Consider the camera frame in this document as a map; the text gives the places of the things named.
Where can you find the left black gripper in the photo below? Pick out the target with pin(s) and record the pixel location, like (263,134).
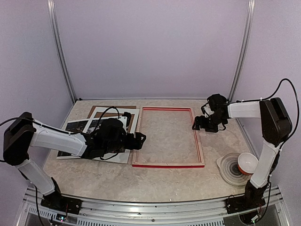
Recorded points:
(138,144)

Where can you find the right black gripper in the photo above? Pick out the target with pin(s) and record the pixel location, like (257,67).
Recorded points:
(202,125)

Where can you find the white photo mat board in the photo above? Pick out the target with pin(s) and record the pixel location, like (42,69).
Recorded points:
(113,131)

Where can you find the clear acrylic sheet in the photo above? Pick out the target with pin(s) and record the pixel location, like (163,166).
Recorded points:
(167,136)

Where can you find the red wooden picture frame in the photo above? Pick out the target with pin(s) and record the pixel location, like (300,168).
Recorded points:
(168,139)

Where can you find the cat and books photo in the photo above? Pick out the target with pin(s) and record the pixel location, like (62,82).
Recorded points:
(84,126)

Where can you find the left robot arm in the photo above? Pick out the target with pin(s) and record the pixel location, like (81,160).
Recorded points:
(25,132)

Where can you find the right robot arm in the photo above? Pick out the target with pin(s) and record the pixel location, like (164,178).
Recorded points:
(268,114)

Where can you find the brown backing board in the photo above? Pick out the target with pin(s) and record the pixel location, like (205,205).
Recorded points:
(113,112)

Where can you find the clear glass plate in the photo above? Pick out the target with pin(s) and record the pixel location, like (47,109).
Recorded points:
(228,168)

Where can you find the white orange bowl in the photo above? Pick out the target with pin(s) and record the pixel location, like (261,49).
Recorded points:
(247,163)

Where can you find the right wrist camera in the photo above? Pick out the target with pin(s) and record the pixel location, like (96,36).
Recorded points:
(206,110)

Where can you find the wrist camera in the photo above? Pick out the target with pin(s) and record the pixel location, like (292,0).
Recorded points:
(125,118)
(206,110)

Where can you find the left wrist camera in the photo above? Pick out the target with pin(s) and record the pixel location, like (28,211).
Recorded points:
(125,118)

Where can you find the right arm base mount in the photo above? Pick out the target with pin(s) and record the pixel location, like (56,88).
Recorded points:
(239,204)

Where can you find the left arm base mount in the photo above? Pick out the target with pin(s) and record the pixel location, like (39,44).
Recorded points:
(66,204)

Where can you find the front aluminium rail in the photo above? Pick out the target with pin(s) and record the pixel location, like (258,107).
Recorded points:
(210,212)

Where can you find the right aluminium post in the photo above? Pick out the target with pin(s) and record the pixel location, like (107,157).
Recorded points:
(243,49)

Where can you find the aluminium post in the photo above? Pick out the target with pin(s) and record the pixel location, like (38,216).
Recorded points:
(59,49)
(243,49)

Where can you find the left aluminium post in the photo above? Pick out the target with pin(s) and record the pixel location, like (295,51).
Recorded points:
(59,49)

